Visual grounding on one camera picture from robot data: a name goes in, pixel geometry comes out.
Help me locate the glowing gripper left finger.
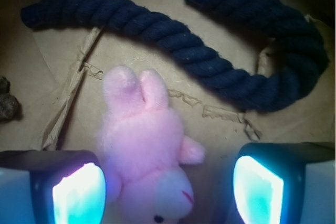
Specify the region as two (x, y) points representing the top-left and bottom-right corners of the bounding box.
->
(1, 150), (106, 223)

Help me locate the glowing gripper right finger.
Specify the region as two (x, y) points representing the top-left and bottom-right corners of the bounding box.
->
(233, 142), (335, 223)

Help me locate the pink plush bunny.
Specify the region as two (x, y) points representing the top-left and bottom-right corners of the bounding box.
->
(99, 66), (205, 223)

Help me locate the brown rock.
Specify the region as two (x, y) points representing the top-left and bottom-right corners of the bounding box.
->
(1, 76), (21, 121)

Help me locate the brown paper bag tray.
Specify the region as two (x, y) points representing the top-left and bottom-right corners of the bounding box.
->
(0, 0), (336, 224)

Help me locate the dark blue twisted rope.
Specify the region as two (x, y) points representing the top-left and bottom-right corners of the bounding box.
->
(20, 0), (330, 112)

